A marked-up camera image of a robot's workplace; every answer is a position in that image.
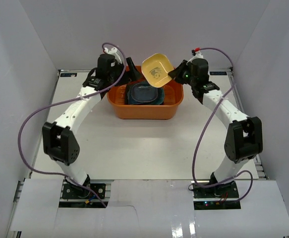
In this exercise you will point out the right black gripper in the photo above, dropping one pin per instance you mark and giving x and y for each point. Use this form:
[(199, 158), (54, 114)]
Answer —
[(176, 74)]

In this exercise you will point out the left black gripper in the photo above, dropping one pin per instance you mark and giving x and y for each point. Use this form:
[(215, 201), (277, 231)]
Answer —
[(125, 71)]

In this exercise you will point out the black floral square plate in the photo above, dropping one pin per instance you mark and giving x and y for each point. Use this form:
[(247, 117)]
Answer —
[(127, 89)]

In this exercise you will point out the blue leaf-shaped dish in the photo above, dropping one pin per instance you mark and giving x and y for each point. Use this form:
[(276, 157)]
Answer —
[(144, 95)]

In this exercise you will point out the teal round scalloped plate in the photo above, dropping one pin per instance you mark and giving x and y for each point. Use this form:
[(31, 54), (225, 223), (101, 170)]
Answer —
[(162, 95)]

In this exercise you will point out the yellow square dish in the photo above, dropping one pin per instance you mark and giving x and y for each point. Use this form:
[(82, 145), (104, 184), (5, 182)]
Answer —
[(155, 69)]

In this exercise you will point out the clear glass plate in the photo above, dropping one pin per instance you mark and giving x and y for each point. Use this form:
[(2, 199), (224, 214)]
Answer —
[(142, 93)]

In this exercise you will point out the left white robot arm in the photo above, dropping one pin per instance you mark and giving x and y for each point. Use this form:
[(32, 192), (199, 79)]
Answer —
[(59, 141)]

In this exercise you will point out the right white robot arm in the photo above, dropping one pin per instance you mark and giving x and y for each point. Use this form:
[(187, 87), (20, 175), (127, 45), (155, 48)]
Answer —
[(244, 139)]

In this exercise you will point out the orange plastic bin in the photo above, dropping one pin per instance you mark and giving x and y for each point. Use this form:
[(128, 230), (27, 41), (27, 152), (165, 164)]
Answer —
[(173, 97)]

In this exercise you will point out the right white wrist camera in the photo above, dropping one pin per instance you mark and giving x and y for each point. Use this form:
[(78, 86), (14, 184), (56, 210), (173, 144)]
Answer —
[(196, 54)]

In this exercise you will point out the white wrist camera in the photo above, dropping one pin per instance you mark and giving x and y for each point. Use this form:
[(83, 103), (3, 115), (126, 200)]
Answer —
[(196, 54), (113, 51)]

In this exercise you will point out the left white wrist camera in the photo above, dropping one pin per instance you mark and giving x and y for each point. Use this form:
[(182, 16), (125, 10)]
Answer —
[(113, 51)]

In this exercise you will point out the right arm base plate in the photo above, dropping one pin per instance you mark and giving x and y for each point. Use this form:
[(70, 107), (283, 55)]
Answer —
[(216, 198)]

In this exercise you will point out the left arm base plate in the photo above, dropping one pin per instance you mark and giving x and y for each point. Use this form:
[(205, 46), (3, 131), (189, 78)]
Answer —
[(72, 197)]

